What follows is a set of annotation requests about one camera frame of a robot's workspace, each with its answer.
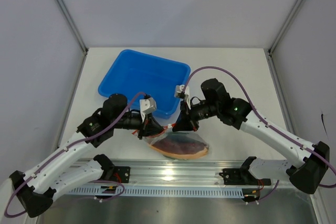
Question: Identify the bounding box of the aluminium rail frame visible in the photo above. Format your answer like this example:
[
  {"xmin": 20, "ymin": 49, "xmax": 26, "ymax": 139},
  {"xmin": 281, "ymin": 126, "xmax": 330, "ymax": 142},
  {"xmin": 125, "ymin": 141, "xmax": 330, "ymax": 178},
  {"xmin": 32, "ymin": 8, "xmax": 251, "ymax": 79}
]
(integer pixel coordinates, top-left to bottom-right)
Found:
[{"xmin": 70, "ymin": 158, "xmax": 297, "ymax": 185}]

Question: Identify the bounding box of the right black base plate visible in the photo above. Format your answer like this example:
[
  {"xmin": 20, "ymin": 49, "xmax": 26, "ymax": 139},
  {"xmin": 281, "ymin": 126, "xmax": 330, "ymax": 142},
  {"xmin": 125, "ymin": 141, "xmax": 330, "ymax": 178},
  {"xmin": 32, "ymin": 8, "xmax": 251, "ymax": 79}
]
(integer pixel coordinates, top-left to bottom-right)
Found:
[{"xmin": 219, "ymin": 168, "xmax": 271, "ymax": 186}]

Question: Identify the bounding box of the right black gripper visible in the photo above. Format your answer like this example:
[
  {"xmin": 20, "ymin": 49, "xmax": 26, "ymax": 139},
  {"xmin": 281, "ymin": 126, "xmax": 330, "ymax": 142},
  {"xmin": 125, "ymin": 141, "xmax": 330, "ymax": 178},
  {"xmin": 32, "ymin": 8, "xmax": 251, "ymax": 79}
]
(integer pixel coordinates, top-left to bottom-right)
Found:
[{"xmin": 173, "ymin": 98, "xmax": 220, "ymax": 132}]

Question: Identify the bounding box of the purple cable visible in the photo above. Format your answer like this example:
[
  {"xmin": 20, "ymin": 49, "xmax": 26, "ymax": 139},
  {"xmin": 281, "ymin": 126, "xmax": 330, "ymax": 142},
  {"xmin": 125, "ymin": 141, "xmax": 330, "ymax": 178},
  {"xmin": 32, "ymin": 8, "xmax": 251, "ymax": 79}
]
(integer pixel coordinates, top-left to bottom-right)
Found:
[
  {"xmin": 4, "ymin": 92, "xmax": 148, "ymax": 218},
  {"xmin": 183, "ymin": 66, "xmax": 336, "ymax": 189}
]

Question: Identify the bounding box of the blue plastic bin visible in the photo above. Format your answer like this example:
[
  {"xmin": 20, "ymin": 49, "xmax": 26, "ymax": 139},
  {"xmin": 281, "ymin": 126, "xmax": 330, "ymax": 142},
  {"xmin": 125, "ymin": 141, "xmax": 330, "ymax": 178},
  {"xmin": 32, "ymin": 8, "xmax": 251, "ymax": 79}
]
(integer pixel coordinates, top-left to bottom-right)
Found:
[{"xmin": 98, "ymin": 49, "xmax": 191, "ymax": 119}]

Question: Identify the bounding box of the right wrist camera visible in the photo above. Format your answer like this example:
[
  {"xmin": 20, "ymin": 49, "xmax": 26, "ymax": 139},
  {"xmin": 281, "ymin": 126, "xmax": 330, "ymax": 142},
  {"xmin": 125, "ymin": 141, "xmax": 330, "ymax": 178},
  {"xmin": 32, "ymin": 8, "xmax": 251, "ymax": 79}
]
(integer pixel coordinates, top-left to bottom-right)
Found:
[{"xmin": 174, "ymin": 84, "xmax": 191, "ymax": 109}]

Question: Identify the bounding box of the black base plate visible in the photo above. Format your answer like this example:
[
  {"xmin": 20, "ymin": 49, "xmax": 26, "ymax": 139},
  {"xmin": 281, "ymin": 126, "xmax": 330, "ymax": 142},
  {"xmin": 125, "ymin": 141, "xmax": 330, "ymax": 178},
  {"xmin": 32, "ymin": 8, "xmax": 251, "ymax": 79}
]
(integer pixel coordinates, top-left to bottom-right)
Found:
[
  {"xmin": 219, "ymin": 168, "xmax": 271, "ymax": 186},
  {"xmin": 104, "ymin": 166, "xmax": 131, "ymax": 184}
]

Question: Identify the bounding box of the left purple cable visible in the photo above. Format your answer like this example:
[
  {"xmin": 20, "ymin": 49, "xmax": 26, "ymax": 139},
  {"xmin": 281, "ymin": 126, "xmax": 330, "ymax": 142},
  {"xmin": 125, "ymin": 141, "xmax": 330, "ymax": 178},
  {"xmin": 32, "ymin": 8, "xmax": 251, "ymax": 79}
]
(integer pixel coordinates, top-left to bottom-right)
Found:
[{"xmin": 4, "ymin": 92, "xmax": 148, "ymax": 218}]

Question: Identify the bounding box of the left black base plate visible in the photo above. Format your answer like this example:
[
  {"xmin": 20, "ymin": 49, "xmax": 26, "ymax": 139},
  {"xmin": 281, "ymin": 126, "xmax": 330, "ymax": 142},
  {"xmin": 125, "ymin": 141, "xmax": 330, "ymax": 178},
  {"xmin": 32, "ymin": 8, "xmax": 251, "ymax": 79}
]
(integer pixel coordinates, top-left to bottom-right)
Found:
[{"xmin": 104, "ymin": 166, "xmax": 131, "ymax": 184}]

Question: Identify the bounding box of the clear zip top bag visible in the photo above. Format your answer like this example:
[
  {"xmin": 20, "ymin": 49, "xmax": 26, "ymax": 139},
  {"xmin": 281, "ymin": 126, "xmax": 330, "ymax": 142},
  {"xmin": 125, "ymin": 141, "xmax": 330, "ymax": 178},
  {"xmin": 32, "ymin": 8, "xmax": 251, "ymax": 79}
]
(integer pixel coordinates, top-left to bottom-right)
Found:
[{"xmin": 132, "ymin": 124, "xmax": 209, "ymax": 160}]

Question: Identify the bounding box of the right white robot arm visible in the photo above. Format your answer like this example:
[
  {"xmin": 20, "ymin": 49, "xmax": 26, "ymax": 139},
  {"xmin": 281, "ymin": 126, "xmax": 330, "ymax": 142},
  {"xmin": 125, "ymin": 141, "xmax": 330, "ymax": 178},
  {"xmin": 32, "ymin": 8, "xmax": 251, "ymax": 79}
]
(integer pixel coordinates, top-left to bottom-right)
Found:
[{"xmin": 173, "ymin": 78, "xmax": 330, "ymax": 194}]

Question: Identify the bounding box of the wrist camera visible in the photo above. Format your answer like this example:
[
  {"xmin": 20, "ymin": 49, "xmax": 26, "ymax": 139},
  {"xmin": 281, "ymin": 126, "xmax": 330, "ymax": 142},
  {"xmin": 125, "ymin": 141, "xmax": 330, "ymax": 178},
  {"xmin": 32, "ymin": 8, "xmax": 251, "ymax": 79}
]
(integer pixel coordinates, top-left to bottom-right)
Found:
[
  {"xmin": 174, "ymin": 84, "xmax": 191, "ymax": 109},
  {"xmin": 139, "ymin": 97, "xmax": 157, "ymax": 122}
]

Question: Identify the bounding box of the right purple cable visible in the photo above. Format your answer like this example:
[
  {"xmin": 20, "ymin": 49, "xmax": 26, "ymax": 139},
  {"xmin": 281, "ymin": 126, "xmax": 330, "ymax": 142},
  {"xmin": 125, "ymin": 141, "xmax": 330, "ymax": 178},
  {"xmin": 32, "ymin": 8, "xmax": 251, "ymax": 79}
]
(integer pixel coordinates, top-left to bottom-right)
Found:
[{"xmin": 183, "ymin": 66, "xmax": 336, "ymax": 189}]

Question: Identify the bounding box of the slotted cable duct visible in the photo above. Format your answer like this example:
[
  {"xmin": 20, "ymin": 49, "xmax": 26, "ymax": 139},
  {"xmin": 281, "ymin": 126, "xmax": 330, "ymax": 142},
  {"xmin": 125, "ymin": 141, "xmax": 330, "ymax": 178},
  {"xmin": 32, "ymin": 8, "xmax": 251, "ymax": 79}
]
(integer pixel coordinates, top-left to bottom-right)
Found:
[{"xmin": 68, "ymin": 185, "xmax": 244, "ymax": 199}]

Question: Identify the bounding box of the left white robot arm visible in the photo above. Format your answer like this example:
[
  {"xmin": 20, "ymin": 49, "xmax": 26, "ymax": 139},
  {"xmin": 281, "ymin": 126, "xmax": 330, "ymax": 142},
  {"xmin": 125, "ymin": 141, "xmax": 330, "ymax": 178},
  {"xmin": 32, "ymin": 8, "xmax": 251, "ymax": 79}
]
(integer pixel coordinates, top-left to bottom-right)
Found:
[{"xmin": 10, "ymin": 92, "xmax": 164, "ymax": 218}]

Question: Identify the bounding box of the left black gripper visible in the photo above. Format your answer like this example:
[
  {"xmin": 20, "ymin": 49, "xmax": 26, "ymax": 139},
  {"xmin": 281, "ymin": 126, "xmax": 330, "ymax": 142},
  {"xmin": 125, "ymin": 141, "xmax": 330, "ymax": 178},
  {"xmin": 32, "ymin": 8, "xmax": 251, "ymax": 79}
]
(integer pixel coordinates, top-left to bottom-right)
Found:
[{"xmin": 112, "ymin": 111, "xmax": 164, "ymax": 140}]

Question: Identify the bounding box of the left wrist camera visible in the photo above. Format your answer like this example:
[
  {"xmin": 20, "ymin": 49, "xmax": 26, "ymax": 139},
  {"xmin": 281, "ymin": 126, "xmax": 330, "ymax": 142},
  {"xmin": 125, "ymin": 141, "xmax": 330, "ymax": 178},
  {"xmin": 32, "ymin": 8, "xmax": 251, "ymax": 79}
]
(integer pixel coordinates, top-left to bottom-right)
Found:
[{"xmin": 139, "ymin": 97, "xmax": 157, "ymax": 122}]

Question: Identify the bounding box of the orange purple sweet potato slice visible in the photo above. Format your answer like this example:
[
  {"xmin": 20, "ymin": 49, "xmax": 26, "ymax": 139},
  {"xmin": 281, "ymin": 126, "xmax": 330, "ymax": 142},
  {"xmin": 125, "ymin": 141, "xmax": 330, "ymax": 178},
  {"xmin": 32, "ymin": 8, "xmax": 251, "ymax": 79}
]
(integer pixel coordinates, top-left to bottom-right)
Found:
[{"xmin": 149, "ymin": 137, "xmax": 208, "ymax": 160}]

